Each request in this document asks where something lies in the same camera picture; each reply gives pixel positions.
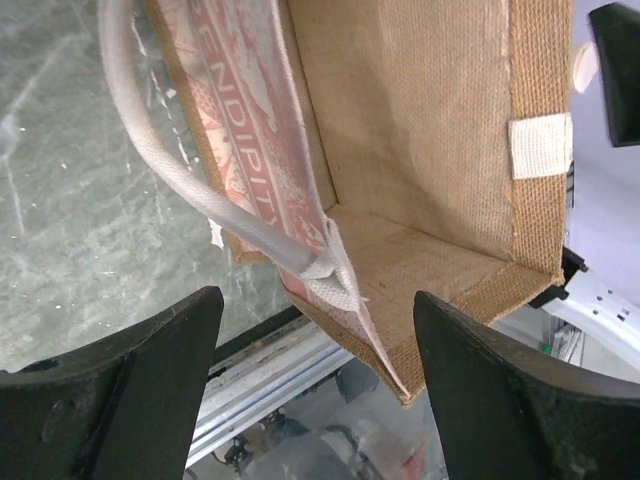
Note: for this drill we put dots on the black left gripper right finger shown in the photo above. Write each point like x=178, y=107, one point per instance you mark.
x=504, y=410

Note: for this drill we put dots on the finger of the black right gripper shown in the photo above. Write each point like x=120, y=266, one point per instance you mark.
x=615, y=30

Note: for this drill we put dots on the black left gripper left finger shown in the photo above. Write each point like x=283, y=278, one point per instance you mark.
x=122, y=407

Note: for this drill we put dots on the brown canvas bag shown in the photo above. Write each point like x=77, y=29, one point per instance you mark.
x=370, y=150

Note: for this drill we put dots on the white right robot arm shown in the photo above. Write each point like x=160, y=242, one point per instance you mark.
x=600, y=257

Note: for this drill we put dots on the aluminium rail frame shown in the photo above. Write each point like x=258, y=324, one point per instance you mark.
x=258, y=372

